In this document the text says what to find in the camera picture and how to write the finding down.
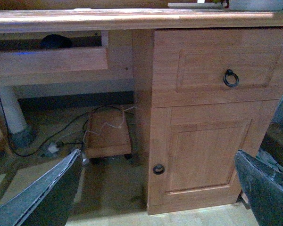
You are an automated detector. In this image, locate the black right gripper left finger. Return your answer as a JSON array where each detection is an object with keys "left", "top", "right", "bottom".
[{"left": 0, "top": 149, "right": 83, "bottom": 226}]

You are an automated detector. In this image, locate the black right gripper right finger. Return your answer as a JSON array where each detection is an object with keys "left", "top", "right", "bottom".
[{"left": 234, "top": 150, "right": 283, "bottom": 226}]

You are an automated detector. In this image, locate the wooden keyboard tray drawer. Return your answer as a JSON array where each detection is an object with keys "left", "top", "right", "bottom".
[{"left": 0, "top": 31, "right": 108, "bottom": 76}]

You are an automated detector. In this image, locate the dark grey computer mouse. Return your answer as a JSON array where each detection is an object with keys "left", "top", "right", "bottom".
[{"left": 40, "top": 34, "right": 73, "bottom": 49}]

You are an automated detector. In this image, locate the white power adapter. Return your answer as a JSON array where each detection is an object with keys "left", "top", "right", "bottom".
[{"left": 48, "top": 142, "right": 59, "bottom": 153}]

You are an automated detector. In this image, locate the wooden cabinet door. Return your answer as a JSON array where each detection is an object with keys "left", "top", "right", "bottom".
[{"left": 147, "top": 100, "right": 277, "bottom": 215}]

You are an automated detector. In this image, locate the white pipe column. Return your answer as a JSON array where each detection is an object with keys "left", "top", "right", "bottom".
[{"left": 0, "top": 86, "right": 35, "bottom": 149}]

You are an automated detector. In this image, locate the wooden desk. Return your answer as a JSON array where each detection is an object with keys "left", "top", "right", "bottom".
[{"left": 0, "top": 8, "right": 283, "bottom": 203}]

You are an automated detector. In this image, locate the wooden upper drawer front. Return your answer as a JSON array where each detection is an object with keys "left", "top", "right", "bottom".
[{"left": 151, "top": 28, "right": 283, "bottom": 107}]

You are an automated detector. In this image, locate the black floor cable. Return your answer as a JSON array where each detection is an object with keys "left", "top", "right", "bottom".
[{"left": 0, "top": 86, "right": 135, "bottom": 157}]

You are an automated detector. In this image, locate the black ring door pull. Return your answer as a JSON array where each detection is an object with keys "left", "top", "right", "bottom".
[{"left": 152, "top": 164, "right": 165, "bottom": 175}]

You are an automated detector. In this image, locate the black ring drawer pull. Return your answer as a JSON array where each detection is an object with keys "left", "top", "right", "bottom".
[{"left": 223, "top": 69, "right": 239, "bottom": 88}]

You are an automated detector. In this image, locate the white thin cable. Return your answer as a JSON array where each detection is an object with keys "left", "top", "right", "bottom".
[{"left": 81, "top": 105, "right": 138, "bottom": 151}]

